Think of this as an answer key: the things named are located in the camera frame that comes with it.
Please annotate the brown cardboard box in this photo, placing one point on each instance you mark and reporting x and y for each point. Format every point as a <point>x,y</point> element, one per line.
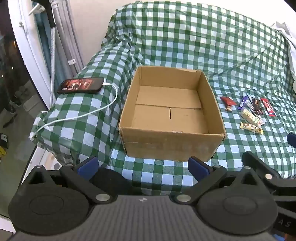
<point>161,143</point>

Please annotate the green checked blanket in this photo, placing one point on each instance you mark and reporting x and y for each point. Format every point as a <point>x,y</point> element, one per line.
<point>185,46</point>

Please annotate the red square snack packet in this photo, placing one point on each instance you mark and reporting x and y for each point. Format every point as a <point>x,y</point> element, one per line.
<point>226,100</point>

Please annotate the grey curtain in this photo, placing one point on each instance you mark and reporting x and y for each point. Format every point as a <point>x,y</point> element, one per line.
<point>67,34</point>

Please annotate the white green snack packet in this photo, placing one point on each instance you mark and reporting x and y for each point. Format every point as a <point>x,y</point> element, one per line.
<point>251,117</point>

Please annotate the white window frame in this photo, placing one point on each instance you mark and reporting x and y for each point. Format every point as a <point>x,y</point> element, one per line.
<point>30,46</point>

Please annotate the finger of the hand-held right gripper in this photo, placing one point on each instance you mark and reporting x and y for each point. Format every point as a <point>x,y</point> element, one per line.
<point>291,139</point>
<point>259,162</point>

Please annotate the black smartphone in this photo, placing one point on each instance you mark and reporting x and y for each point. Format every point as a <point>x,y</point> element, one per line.
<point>78,84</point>

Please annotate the white curtain clip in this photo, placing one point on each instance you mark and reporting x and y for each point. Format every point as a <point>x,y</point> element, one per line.
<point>72,61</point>

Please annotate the light blue snack stick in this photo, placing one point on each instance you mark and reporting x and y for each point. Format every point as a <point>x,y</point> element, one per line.
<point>249,102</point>

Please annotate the yellow snack packet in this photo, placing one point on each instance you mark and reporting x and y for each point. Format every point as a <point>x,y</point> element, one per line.
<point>251,128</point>

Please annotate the red snack bar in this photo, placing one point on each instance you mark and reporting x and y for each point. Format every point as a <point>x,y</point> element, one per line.
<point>268,107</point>

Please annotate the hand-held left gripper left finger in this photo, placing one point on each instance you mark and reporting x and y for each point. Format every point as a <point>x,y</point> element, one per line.
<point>89,166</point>

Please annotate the purple snack bar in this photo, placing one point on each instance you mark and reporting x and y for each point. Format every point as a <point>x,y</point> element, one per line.
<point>242,103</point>

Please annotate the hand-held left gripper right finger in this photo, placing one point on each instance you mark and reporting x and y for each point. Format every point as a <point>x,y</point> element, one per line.
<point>198,166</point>

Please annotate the dark brown chocolate bar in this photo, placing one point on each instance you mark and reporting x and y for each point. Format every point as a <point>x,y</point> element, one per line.
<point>257,106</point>

